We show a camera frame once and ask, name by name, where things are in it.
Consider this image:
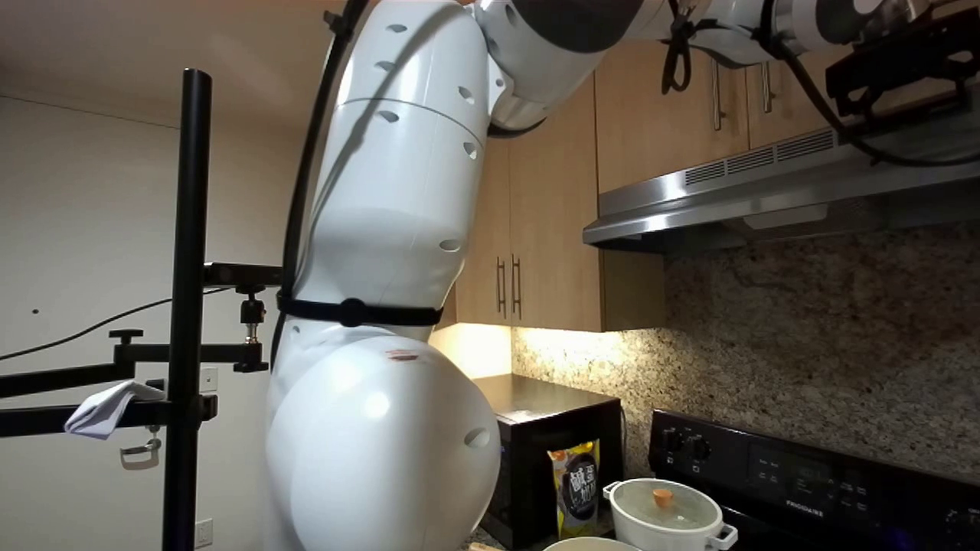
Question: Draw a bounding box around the glass lid wooden knob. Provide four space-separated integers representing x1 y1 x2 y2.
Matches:
610 476 727 534

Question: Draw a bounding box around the black velcro strap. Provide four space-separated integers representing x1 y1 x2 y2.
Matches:
274 290 448 330

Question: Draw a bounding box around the white crumpled cloth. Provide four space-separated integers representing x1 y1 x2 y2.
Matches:
61 378 167 442

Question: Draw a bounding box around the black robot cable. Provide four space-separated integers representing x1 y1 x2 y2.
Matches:
267 0 980 362

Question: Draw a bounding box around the yellow black snack bag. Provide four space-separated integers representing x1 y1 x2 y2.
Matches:
546 438 607 543

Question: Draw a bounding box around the thin black wall cable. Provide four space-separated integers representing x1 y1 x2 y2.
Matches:
0 295 176 366

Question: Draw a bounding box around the white bowl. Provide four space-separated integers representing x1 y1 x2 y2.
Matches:
542 534 637 551

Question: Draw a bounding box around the two-door wooden wall cabinet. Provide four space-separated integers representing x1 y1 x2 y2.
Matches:
591 35 980 195

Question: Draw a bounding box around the black stove control console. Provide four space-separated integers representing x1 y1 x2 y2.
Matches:
647 411 980 551

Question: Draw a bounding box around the black camera stand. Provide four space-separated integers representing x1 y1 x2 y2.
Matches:
0 68 287 551

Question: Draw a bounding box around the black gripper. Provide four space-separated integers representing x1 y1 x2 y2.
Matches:
824 3 980 118

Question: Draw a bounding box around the black microwave oven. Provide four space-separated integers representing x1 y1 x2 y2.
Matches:
467 372 629 551

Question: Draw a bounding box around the stainless steel range hood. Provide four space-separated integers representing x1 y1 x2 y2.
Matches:
579 86 980 258

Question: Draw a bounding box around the tall wooden wall cabinet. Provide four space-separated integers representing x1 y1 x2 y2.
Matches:
439 73 670 334

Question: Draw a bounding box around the white cooking pot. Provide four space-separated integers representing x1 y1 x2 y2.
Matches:
599 476 742 551

